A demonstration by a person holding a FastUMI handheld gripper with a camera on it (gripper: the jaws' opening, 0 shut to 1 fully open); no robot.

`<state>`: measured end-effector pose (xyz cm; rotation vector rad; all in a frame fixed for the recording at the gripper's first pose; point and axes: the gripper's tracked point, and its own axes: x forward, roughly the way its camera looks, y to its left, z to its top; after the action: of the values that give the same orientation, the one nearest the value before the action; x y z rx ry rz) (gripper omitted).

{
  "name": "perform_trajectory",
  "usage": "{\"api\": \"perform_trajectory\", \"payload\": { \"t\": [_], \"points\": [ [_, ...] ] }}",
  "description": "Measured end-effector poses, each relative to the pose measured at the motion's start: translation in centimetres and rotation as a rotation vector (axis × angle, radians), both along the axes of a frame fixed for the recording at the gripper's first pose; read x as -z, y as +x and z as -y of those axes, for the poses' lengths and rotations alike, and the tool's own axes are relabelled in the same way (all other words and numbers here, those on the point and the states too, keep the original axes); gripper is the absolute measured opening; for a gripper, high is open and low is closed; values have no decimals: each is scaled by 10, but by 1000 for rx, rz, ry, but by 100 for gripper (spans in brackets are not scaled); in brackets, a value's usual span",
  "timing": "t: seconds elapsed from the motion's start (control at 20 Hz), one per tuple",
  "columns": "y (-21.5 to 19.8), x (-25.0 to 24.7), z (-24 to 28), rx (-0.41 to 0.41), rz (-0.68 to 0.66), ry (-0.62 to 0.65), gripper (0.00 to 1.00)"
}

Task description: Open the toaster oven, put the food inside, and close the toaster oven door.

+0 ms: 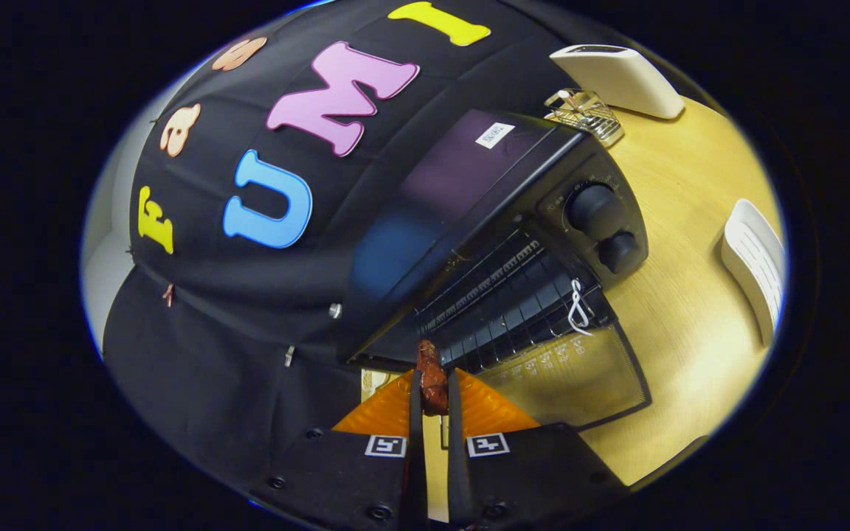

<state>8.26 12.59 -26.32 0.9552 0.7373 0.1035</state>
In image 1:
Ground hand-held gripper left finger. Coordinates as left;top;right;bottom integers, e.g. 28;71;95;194
248;369;429;528

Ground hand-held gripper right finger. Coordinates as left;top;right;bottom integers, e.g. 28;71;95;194
446;367;629;528

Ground brown meat piece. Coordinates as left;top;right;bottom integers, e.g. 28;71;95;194
415;339;450;416

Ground black toaster oven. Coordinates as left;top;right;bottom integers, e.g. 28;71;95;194
336;109;653;432

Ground cream white toaster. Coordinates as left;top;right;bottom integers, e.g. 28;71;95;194
549;44;686;120

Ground black backdrop cloth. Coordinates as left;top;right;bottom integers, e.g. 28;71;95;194
100;0;691;495

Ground white ribbed rectangular dish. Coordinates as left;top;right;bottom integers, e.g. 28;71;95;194
720;198;787;347

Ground white string loop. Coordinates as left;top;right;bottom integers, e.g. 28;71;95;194
567;278;592;338

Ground small wire rack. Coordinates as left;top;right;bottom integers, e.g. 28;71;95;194
543;88;625;146

